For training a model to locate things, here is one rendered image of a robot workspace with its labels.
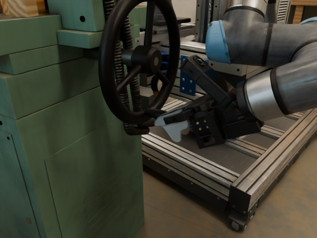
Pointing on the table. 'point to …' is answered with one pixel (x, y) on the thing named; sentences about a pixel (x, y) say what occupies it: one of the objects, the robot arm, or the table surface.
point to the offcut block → (22, 8)
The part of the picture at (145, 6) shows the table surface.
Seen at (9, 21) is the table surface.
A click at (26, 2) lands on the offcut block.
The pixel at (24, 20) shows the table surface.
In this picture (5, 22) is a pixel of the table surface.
